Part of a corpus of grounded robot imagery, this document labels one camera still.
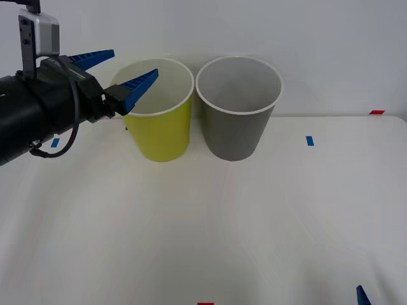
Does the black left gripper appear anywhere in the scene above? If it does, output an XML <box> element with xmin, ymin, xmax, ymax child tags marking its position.
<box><xmin>38</xmin><ymin>49</ymin><xmax>160</xmax><ymax>124</ymax></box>

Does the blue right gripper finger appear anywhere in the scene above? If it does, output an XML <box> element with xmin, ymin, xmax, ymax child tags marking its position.
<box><xmin>355</xmin><ymin>284</ymin><xmax>373</xmax><ymax>305</ymax></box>

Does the yellow-green plastic waste bin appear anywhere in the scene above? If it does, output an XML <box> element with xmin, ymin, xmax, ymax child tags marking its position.
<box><xmin>111</xmin><ymin>57</ymin><xmax>195</xmax><ymax>163</ymax></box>

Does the black camera cable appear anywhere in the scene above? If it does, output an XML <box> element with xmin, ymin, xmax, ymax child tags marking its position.
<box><xmin>30</xmin><ymin>79</ymin><xmax>80</xmax><ymax>159</ymax></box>

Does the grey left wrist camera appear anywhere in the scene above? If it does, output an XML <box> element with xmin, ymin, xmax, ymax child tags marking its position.
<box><xmin>17</xmin><ymin>0</ymin><xmax>61</xmax><ymax>80</ymax></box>

